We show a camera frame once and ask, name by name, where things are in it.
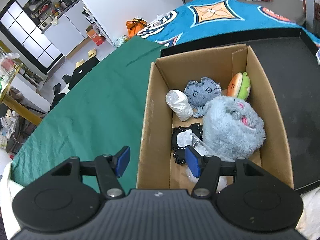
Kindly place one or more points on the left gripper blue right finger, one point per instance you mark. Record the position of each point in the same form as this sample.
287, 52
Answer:
194, 161

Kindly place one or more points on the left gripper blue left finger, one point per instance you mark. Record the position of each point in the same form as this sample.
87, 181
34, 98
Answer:
120, 161

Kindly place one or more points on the clear plastic bag item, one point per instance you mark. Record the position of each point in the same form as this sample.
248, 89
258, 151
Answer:
215, 167

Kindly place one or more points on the black white plush toy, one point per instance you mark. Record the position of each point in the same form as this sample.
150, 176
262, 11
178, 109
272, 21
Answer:
181, 137

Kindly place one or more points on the fluffy blue plush toy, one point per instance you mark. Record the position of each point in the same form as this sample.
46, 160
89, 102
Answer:
232, 128

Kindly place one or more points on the white soft bundle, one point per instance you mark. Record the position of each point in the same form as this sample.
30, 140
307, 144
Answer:
179, 104

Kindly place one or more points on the denim blue plush toy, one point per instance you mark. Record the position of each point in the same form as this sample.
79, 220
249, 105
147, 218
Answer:
199, 93

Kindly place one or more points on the orange green burger plush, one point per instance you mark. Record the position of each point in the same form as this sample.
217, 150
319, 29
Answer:
239, 86

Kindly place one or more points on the green cloth sheet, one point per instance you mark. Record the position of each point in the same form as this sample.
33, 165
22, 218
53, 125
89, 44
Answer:
101, 114

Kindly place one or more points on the black dice stool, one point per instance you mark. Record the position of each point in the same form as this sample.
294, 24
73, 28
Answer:
82, 71

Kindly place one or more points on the yellow slipper left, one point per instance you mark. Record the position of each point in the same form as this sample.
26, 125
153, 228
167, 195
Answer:
79, 63

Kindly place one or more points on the yellow slipper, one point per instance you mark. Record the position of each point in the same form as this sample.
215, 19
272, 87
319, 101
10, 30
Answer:
79, 63
92, 53

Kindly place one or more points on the yellow slipper right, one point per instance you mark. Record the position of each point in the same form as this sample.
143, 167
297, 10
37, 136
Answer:
92, 53

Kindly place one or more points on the orange cardboard box on floor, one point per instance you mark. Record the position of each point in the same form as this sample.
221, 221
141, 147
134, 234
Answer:
94, 34

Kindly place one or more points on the cream white blanket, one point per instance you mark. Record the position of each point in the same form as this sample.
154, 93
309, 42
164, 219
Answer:
309, 222

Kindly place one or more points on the orange bag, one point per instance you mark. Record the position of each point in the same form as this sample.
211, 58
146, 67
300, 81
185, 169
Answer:
135, 25

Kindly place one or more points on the black plastic tray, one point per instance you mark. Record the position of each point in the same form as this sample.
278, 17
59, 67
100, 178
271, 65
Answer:
288, 57

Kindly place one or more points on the white kitchen cabinet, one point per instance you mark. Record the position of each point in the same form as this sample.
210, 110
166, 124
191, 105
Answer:
70, 29

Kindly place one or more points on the blue patterned blanket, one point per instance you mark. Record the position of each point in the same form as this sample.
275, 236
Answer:
204, 18

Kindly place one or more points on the tissue pack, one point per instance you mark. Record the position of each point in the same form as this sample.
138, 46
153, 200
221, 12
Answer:
318, 56

